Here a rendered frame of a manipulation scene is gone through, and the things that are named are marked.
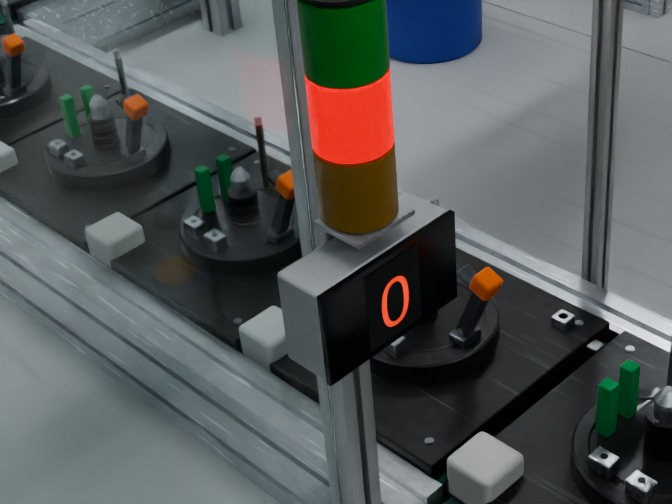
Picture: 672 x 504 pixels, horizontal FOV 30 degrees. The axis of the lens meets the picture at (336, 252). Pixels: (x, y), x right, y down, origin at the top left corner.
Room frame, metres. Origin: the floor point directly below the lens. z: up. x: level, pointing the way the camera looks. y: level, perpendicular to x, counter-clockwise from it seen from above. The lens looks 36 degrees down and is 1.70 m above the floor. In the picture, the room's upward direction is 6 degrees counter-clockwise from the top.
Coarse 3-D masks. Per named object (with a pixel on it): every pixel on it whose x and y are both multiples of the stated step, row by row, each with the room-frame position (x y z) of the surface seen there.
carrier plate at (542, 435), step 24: (624, 336) 0.85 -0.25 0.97; (600, 360) 0.82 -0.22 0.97; (624, 360) 0.82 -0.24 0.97; (648, 360) 0.81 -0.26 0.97; (576, 384) 0.79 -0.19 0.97; (648, 384) 0.78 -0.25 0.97; (552, 408) 0.77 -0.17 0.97; (576, 408) 0.76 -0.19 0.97; (504, 432) 0.74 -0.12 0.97; (528, 432) 0.74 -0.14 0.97; (552, 432) 0.74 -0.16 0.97; (528, 456) 0.71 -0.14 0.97; (552, 456) 0.71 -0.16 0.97; (528, 480) 0.69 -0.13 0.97; (552, 480) 0.68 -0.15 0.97
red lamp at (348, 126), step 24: (312, 96) 0.64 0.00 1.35; (336, 96) 0.63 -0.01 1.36; (360, 96) 0.63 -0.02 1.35; (384, 96) 0.64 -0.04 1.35; (312, 120) 0.64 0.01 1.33; (336, 120) 0.63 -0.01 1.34; (360, 120) 0.63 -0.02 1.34; (384, 120) 0.64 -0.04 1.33; (312, 144) 0.65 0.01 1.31; (336, 144) 0.63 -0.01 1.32; (360, 144) 0.63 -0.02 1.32; (384, 144) 0.64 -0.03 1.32
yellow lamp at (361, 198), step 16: (320, 160) 0.64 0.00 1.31; (384, 160) 0.64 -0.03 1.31; (320, 176) 0.64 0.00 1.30; (336, 176) 0.63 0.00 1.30; (352, 176) 0.63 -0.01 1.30; (368, 176) 0.63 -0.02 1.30; (384, 176) 0.63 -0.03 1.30; (320, 192) 0.64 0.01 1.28; (336, 192) 0.63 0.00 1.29; (352, 192) 0.63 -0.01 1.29; (368, 192) 0.63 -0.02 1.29; (384, 192) 0.63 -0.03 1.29; (320, 208) 0.65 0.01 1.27; (336, 208) 0.63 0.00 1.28; (352, 208) 0.63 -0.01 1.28; (368, 208) 0.63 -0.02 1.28; (384, 208) 0.63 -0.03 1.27; (336, 224) 0.63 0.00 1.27; (352, 224) 0.63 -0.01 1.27; (368, 224) 0.63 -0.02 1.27; (384, 224) 0.63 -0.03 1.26
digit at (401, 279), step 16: (400, 256) 0.64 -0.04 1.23; (416, 256) 0.65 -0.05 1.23; (384, 272) 0.63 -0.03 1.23; (400, 272) 0.64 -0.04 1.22; (416, 272) 0.65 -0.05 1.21; (368, 288) 0.62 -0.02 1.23; (384, 288) 0.63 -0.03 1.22; (400, 288) 0.64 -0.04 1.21; (416, 288) 0.65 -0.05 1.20; (368, 304) 0.62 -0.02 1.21; (384, 304) 0.63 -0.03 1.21; (400, 304) 0.64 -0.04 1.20; (416, 304) 0.65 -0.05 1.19; (368, 320) 0.62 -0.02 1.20; (384, 320) 0.63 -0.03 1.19; (400, 320) 0.64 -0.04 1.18; (384, 336) 0.63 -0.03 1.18
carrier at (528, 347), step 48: (528, 288) 0.93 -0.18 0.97; (432, 336) 0.85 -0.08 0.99; (480, 336) 0.84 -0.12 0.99; (528, 336) 0.86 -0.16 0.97; (576, 336) 0.85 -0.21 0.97; (384, 384) 0.82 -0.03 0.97; (432, 384) 0.81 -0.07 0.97; (480, 384) 0.80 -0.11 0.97; (528, 384) 0.80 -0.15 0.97; (384, 432) 0.76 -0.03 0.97; (432, 432) 0.75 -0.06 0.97
